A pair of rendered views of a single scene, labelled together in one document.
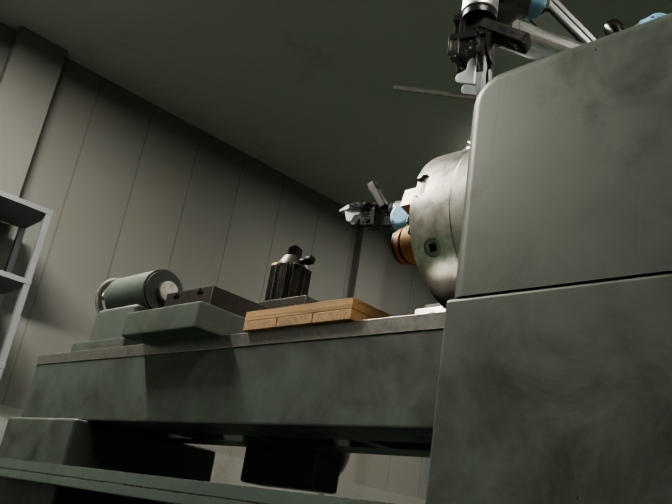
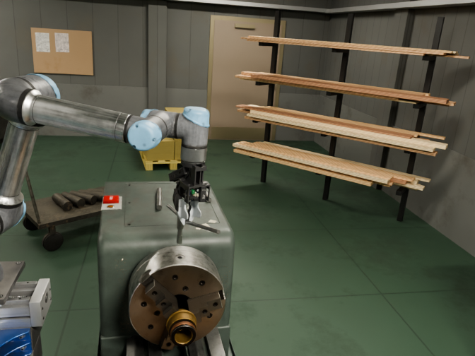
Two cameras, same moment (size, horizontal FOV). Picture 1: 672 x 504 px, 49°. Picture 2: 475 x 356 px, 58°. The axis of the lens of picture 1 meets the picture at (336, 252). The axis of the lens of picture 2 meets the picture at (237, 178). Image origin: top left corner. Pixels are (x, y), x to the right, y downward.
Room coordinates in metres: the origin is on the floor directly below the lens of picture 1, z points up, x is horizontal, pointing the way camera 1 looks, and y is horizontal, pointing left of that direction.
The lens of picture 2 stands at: (2.29, 0.48, 1.94)
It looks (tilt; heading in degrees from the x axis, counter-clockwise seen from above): 19 degrees down; 208
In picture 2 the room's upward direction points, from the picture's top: 4 degrees clockwise
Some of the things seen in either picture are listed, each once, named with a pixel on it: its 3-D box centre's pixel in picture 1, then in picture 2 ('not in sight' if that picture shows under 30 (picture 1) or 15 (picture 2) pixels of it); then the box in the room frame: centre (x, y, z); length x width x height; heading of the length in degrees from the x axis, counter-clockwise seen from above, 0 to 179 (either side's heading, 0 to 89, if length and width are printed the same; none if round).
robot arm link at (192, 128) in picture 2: not in sight; (194, 127); (1.28, -0.22, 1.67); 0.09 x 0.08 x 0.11; 113
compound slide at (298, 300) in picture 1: (290, 314); not in sight; (1.78, 0.09, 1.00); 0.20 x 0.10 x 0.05; 43
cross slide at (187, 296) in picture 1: (259, 326); not in sight; (1.75, 0.15, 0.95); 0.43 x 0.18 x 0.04; 133
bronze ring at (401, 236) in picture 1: (419, 243); (182, 326); (1.39, -0.16, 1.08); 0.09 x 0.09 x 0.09; 43
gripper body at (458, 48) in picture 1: (474, 39); (192, 180); (1.29, -0.21, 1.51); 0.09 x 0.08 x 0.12; 62
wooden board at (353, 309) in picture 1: (357, 341); not in sight; (1.49, -0.07, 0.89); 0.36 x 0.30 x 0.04; 133
